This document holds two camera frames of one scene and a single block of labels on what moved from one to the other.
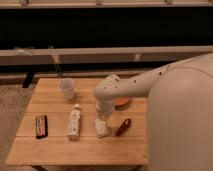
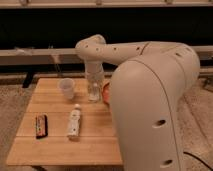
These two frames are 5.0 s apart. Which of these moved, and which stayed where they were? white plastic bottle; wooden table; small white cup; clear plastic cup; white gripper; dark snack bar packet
Moved: small white cup; white gripper
Stayed: wooden table; dark snack bar packet; clear plastic cup; white plastic bottle
